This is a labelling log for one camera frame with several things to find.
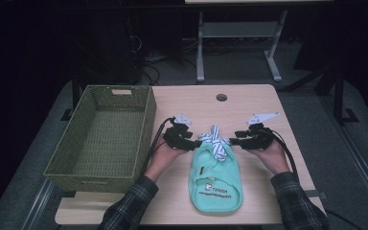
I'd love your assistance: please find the person's left hand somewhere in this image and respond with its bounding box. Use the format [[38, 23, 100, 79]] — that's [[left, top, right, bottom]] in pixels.
[[144, 133, 189, 183]]

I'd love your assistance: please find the grey table bracket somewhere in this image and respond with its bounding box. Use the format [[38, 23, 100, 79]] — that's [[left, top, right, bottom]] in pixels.
[[306, 190, 328, 201]]

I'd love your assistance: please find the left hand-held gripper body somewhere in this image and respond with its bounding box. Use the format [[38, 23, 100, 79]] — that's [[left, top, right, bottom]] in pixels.
[[162, 113, 196, 151]]

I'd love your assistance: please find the person's right hand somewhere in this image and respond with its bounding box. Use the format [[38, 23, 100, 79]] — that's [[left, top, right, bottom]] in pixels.
[[244, 139, 291, 176]]

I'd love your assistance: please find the tangle of floor cables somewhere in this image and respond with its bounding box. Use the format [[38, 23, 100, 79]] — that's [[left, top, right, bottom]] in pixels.
[[126, 33, 199, 86]]

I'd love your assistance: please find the green woven basket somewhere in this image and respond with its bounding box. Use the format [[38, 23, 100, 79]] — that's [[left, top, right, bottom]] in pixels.
[[43, 84, 158, 195]]

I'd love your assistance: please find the grey metal desk frame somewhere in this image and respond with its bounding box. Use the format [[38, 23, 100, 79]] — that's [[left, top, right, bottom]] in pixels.
[[184, 0, 334, 84]]

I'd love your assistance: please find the metal floor rail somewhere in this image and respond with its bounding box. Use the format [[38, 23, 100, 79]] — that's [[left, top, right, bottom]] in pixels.
[[318, 95, 368, 214], [21, 177, 56, 230]]

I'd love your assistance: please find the turquoise pet shirt striped bow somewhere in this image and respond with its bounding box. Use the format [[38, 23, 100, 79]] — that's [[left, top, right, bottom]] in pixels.
[[188, 125, 244, 216]]

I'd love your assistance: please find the black metal stand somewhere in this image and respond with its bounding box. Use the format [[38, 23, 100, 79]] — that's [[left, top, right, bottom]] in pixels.
[[330, 61, 359, 127], [59, 71, 81, 122]]

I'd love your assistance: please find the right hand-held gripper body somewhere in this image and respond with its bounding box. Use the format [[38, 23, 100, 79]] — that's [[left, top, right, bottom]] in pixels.
[[241, 111, 282, 151]]

